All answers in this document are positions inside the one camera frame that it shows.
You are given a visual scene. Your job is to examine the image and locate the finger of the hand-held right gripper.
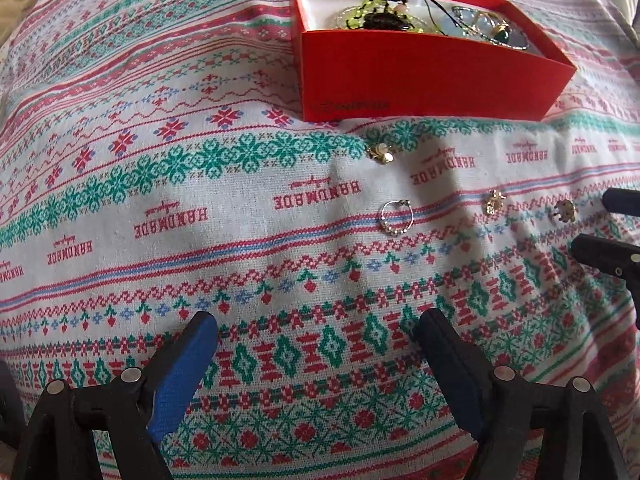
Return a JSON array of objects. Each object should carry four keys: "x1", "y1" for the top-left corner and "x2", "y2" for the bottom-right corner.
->
[
  {"x1": 569, "y1": 233, "x2": 640, "y2": 284},
  {"x1": 602, "y1": 187, "x2": 640, "y2": 217}
]

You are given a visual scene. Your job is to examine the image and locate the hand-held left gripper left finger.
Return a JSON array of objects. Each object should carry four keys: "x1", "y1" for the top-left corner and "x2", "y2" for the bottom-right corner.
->
[{"x1": 10, "y1": 311, "x2": 219, "y2": 480}]

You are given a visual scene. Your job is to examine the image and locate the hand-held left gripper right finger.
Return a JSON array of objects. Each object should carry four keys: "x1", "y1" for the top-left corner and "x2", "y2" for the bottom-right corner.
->
[{"x1": 416, "y1": 308, "x2": 632, "y2": 480}]

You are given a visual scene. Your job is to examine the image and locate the gold flower earring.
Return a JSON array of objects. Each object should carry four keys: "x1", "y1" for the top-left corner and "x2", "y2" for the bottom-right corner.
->
[{"x1": 551, "y1": 199, "x2": 578, "y2": 224}]

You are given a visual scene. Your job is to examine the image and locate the gold star earring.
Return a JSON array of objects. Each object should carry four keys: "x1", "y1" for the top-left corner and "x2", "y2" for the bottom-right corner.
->
[{"x1": 483, "y1": 189, "x2": 508, "y2": 217}]

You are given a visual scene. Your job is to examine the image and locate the small beaded wire ring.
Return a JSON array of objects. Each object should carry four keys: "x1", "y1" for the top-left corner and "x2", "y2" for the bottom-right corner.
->
[{"x1": 379, "y1": 199, "x2": 415, "y2": 237}]

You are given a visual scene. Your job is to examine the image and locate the red cardboard box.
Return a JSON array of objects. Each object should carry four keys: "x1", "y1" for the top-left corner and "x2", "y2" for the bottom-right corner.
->
[{"x1": 288, "y1": 0, "x2": 577, "y2": 123}]

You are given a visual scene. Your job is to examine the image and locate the pale blue bead bracelet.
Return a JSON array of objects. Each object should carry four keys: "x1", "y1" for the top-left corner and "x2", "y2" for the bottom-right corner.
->
[{"x1": 440, "y1": 5, "x2": 532, "y2": 52}]

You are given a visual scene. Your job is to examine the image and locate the gold pearl earring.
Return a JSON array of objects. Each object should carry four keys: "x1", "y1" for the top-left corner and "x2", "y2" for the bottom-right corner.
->
[{"x1": 366, "y1": 141, "x2": 397, "y2": 166}]

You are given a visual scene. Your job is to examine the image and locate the green bead bracelet black cord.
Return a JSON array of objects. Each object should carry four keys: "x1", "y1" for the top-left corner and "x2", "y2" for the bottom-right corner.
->
[{"x1": 340, "y1": 0, "x2": 433, "y2": 37}]

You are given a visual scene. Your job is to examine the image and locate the red green patterned cloth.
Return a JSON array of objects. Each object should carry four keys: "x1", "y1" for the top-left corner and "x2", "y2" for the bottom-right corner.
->
[{"x1": 0, "y1": 0, "x2": 640, "y2": 480}]

